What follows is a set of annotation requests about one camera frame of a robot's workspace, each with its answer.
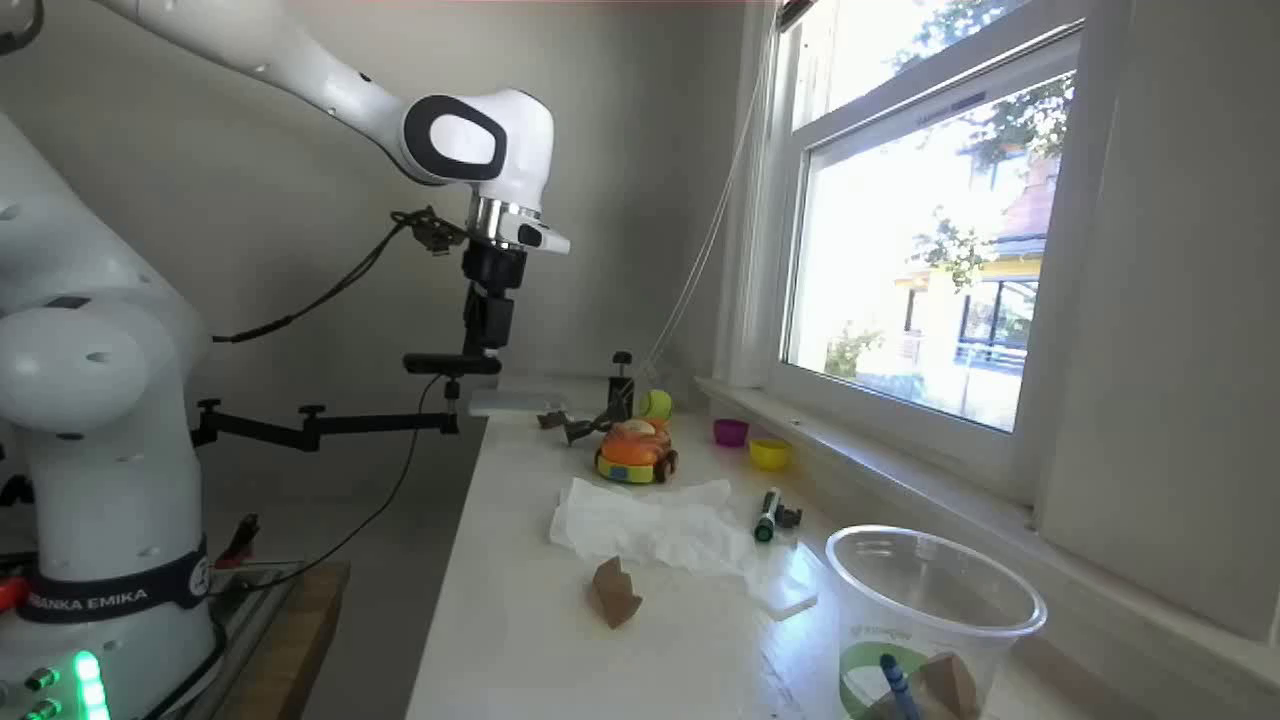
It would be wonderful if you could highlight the white paper towel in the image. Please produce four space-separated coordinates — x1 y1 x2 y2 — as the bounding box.
545 474 790 585

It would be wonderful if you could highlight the orange toy car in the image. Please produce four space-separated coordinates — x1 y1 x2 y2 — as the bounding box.
592 418 679 488

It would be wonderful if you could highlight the green-rimmed round lid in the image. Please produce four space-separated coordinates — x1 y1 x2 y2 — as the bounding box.
834 639 936 720

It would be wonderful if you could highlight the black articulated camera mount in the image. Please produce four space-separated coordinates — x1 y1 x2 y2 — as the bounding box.
188 375 466 455

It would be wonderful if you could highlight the white window frame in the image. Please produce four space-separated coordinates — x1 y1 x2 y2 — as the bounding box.
705 0 1136 512

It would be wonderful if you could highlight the brown cardboard scrap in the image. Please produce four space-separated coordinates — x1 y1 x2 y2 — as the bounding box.
918 652 988 720

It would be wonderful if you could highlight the large clear plastic cup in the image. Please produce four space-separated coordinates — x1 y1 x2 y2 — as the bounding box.
818 521 1050 720

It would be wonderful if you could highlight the thin black camera cable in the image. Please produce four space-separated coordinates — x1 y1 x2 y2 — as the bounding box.
253 371 449 592

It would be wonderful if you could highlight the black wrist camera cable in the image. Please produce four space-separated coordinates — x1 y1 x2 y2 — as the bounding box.
206 213 442 348

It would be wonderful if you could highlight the black stereo camera bar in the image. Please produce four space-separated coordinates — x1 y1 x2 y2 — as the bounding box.
399 348 508 381

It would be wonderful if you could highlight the brown lumpy object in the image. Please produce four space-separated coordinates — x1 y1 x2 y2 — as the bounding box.
582 554 647 634

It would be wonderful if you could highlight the white paper card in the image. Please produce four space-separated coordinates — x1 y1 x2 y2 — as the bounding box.
745 537 829 625

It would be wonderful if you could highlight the blue marker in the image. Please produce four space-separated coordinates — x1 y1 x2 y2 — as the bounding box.
877 652 928 720

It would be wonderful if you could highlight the green marker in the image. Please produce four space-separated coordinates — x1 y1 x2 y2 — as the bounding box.
748 488 785 550

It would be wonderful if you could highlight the yellow plastic cup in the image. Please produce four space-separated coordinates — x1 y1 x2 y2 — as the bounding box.
745 432 794 478

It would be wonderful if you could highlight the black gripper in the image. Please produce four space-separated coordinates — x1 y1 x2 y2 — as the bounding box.
459 242 533 360

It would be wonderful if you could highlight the small black bottle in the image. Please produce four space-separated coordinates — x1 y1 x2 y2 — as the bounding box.
605 348 640 425

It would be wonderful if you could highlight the wooden board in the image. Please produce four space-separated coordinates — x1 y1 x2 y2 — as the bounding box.
213 555 353 720

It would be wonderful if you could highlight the red-handled clamp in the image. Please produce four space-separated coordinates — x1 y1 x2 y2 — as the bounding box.
213 512 262 574

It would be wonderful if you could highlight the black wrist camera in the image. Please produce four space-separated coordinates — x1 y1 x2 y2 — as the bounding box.
386 203 472 260

